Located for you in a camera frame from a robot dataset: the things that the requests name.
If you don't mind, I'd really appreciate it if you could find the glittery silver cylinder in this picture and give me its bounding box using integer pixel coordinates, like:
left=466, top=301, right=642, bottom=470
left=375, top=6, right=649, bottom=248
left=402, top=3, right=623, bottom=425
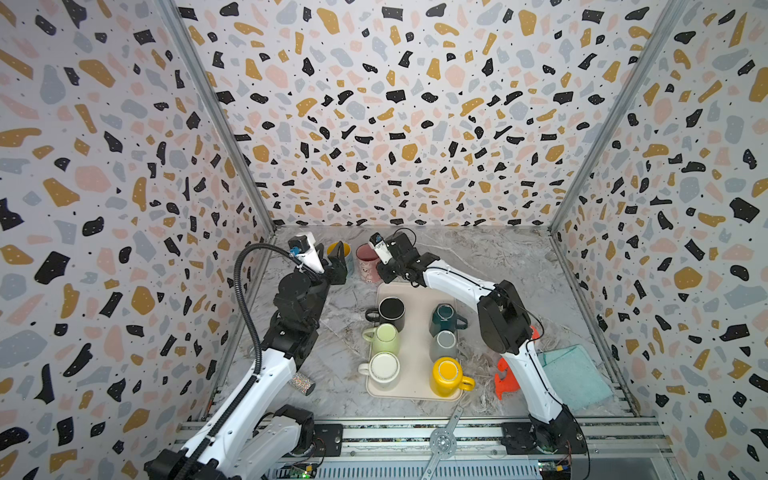
left=289, top=372, right=316, bottom=396

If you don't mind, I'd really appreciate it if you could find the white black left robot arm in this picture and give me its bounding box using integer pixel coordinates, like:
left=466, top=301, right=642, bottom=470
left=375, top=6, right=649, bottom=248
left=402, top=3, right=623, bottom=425
left=144, top=234, right=348, bottom=479

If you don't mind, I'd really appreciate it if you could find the aluminium corner post right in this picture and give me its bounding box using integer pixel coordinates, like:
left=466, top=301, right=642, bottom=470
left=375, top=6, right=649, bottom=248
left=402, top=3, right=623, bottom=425
left=548, top=0, right=686, bottom=237

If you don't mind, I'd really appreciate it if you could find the grey mug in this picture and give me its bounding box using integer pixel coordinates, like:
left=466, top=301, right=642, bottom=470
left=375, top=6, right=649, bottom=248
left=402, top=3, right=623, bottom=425
left=429, top=330, right=458, bottom=362

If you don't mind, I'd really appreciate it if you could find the aluminium corner post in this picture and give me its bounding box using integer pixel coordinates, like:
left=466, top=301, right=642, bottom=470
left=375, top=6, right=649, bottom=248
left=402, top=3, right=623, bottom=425
left=156, top=0, right=276, bottom=237
left=548, top=0, right=686, bottom=237

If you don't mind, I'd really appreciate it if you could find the white mug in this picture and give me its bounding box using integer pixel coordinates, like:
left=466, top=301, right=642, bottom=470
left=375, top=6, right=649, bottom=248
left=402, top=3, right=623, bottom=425
left=357, top=352, right=401, bottom=390

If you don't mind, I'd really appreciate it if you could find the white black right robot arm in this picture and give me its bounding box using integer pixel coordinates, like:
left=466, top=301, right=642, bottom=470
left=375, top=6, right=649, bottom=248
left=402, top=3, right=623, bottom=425
left=369, top=231, right=585, bottom=453

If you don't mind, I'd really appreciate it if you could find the beige tray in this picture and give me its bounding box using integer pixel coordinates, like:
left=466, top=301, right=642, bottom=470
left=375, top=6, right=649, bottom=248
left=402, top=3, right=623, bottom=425
left=366, top=282, right=463, bottom=402

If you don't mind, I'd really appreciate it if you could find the metal perforated bracket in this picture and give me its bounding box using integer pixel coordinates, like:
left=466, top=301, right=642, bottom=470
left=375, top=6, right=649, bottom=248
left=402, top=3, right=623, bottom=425
left=421, top=405, right=464, bottom=480

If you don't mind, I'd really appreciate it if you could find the light green mug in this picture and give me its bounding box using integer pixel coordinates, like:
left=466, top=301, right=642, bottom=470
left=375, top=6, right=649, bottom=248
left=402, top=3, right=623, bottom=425
left=362, top=323, right=400, bottom=356

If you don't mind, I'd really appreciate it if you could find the pink mug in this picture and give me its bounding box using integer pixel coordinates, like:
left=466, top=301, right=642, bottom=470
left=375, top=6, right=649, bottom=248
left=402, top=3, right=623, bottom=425
left=355, top=243, right=381, bottom=284

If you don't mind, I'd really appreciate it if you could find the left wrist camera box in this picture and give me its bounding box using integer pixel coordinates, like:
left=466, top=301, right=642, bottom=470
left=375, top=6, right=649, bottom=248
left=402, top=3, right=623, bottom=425
left=288, top=233, right=324, bottom=274

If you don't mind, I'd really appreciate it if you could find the black mug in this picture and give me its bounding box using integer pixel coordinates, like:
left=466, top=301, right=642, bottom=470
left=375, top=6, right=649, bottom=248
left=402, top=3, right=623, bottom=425
left=364, top=297, right=405, bottom=332

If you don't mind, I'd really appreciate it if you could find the dark green mug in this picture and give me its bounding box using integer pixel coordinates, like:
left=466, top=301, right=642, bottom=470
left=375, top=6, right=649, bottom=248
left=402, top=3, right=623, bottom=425
left=429, top=303, right=468, bottom=337

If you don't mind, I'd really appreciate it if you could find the blue patterned mug yellow inside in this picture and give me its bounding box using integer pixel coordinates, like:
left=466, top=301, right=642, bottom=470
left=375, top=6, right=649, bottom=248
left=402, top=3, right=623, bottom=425
left=327, top=241, right=354, bottom=276

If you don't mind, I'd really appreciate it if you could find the red shark plush toy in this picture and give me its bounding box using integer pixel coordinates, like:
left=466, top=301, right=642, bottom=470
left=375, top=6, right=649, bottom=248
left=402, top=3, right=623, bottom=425
left=494, top=328, right=540, bottom=400

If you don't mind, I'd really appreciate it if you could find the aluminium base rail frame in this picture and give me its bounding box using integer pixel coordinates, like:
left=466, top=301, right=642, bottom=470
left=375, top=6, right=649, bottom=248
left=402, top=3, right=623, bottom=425
left=161, top=416, right=679, bottom=480

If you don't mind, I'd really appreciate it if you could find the teal cloth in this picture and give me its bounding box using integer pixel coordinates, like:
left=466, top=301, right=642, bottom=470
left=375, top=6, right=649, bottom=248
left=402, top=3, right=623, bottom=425
left=538, top=345, right=613, bottom=410

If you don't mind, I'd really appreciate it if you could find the aluminium corner post left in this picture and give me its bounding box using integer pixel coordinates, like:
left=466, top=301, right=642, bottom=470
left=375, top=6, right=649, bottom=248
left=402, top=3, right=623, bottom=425
left=156, top=0, right=276, bottom=237

